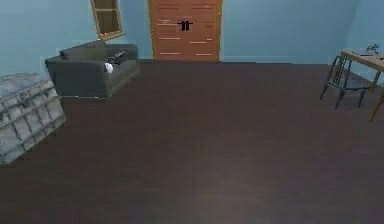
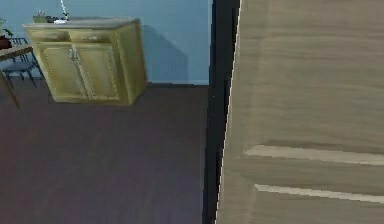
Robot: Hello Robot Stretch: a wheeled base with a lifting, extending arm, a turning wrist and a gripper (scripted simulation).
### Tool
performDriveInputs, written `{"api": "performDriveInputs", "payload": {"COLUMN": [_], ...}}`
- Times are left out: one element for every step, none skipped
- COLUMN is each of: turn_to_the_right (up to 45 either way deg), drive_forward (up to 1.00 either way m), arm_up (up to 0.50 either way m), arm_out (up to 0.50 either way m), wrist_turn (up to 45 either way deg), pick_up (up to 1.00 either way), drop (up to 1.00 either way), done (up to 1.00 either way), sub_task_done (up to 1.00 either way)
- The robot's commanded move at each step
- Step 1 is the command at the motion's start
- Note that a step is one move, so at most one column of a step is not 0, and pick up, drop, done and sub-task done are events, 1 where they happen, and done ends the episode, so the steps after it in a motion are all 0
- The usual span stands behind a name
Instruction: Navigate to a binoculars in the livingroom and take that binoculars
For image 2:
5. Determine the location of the dark blue metal chair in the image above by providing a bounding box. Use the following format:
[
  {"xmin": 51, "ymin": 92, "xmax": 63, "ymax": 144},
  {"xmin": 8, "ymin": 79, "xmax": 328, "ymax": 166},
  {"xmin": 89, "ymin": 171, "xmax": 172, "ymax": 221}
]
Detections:
[{"xmin": 1, "ymin": 37, "xmax": 44, "ymax": 89}]

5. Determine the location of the yellow-green wooden cupboard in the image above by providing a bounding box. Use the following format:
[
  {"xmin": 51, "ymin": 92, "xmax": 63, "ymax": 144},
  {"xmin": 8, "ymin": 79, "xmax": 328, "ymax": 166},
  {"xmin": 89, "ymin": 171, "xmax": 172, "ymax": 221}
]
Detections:
[{"xmin": 22, "ymin": 17, "xmax": 149, "ymax": 106}]

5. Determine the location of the white desk lamp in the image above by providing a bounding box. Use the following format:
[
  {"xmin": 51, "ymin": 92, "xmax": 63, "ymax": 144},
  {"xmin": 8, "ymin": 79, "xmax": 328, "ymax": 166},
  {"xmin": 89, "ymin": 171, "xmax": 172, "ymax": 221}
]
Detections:
[{"xmin": 53, "ymin": 0, "xmax": 70, "ymax": 25}]

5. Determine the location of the green box with utensils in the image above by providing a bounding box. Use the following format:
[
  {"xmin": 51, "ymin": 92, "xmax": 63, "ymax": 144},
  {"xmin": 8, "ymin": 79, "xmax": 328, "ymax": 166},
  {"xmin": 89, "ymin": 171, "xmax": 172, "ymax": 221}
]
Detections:
[{"xmin": 32, "ymin": 9, "xmax": 54, "ymax": 24}]

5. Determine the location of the house plant in red pot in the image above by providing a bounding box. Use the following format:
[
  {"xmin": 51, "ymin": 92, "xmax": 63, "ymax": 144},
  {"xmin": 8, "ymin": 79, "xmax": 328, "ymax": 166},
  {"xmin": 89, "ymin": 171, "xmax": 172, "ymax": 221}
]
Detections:
[{"xmin": 0, "ymin": 18, "xmax": 14, "ymax": 51}]

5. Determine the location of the beige wooden room door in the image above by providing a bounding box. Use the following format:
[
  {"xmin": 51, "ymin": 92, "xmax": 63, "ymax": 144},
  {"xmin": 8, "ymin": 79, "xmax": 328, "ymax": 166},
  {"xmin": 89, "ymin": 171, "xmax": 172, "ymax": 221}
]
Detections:
[{"xmin": 215, "ymin": 0, "xmax": 384, "ymax": 224}]

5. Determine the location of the brown wooden table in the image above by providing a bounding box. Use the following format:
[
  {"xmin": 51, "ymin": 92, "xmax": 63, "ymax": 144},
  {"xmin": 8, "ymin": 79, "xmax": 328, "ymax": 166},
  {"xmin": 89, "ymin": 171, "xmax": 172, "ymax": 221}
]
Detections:
[{"xmin": 0, "ymin": 44, "xmax": 34, "ymax": 109}]

